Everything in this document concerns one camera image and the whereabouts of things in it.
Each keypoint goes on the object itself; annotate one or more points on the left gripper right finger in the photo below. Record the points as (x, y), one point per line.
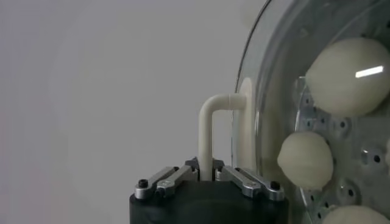
(250, 182)

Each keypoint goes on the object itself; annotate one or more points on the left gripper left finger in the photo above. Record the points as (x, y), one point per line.
(170, 179)

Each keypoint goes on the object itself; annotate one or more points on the white steamed baozi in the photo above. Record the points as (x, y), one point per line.
(355, 216)
(347, 88)
(304, 159)

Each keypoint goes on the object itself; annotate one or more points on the stainless steel steamer pot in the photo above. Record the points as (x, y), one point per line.
(365, 143)

